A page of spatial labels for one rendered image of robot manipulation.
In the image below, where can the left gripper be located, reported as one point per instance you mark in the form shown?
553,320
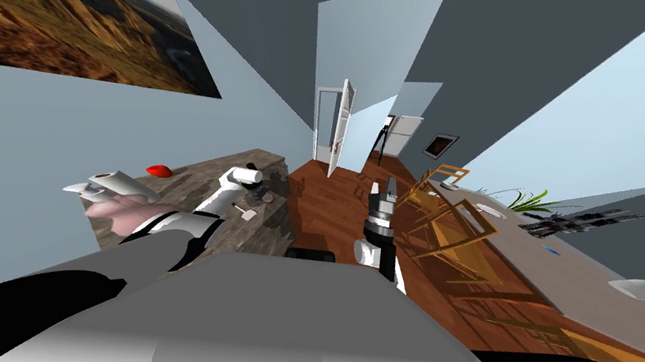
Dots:
265,191

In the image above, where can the pink soft object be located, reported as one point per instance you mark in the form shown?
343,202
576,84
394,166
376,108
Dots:
119,214

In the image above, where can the wooden chair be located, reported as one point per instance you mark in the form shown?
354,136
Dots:
431,188
448,238

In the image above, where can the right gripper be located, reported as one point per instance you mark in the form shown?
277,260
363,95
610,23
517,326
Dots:
383,204

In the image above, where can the white door leaf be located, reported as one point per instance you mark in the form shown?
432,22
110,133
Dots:
341,126

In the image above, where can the white fridge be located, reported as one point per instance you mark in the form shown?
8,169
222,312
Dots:
403,135

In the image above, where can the black flat rack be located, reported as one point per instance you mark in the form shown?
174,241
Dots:
578,222

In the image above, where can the dark framed picture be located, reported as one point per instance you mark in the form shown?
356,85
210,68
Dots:
440,145

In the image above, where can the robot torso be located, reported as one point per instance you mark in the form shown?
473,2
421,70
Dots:
287,329

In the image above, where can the small blue object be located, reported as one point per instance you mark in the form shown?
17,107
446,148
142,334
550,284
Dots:
551,248

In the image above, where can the grey table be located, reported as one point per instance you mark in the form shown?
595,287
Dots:
587,291

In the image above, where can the small white tool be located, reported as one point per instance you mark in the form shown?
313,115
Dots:
245,213

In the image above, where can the small white plate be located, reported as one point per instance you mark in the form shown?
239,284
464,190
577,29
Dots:
490,211

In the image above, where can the red round fruit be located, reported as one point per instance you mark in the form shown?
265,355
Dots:
159,171

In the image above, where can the green plant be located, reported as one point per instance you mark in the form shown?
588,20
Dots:
529,202

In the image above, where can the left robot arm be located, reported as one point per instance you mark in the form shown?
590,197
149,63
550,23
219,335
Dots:
161,233

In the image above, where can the white bowl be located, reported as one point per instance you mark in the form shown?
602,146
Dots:
449,186

